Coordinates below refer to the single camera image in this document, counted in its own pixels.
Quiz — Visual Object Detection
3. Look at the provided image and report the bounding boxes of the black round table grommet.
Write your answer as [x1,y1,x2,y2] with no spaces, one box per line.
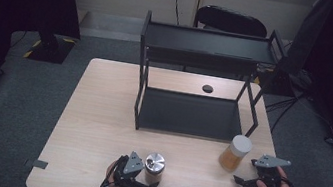
[201,83,215,95]

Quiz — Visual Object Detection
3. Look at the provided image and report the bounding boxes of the black stand base yellow tape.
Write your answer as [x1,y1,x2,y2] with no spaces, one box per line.
[22,30,78,67]

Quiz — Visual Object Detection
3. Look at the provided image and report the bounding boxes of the orange jar with white lid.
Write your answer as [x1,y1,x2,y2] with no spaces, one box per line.
[216,132,255,175]

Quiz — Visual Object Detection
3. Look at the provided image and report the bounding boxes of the black power cable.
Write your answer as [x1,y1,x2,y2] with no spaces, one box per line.
[166,0,184,27]

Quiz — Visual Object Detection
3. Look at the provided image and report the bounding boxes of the glass jar with silver lid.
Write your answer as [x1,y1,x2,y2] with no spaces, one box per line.
[140,151,168,187]

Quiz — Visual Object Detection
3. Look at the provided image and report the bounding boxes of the black chair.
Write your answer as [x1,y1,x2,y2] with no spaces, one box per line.
[192,2,271,39]

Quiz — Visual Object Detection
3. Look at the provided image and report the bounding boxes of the black floor cable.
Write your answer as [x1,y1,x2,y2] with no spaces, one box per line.
[261,88,304,138]

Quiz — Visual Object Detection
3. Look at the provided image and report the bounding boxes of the grey tape strip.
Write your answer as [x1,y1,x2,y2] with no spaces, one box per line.
[23,157,49,171]

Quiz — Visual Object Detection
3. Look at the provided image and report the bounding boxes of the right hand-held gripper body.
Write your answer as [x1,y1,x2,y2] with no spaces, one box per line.
[246,152,293,187]

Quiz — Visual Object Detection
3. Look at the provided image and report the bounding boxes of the black metal shelf rack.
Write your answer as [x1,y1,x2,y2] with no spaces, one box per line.
[126,8,292,152]

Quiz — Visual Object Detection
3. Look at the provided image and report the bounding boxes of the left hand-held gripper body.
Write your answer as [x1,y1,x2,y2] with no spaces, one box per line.
[110,147,155,187]

